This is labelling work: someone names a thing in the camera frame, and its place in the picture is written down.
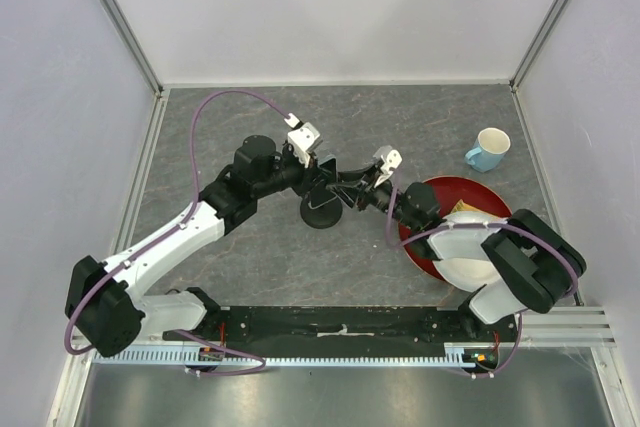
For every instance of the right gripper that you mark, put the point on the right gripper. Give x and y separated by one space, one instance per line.
365 189

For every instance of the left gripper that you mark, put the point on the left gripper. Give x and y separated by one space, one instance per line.
315 175

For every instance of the black smartphone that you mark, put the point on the black smartphone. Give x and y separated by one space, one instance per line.
345 187

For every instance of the black phone stand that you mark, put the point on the black phone stand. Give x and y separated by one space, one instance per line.
320 208

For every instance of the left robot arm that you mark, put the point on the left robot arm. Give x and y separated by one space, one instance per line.
108 301

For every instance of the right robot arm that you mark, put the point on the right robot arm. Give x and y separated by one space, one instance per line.
536 267

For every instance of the red round tray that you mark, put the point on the red round tray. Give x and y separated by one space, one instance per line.
449 190

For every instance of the yellow snack packet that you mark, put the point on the yellow snack packet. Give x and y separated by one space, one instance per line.
467 208

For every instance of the white paper plate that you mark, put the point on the white paper plate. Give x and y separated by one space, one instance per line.
460 267

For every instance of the blue mug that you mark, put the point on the blue mug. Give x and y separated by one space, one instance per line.
490 147

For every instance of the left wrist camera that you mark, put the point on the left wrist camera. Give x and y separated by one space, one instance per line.
304 141

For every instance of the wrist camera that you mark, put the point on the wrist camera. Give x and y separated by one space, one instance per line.
304 141
386 161

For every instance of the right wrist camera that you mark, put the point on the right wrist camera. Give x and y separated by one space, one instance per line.
386 161

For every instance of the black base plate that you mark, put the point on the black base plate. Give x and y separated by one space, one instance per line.
349 332

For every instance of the aluminium frame rail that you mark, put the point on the aluminium frame rail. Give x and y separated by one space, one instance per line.
577 326

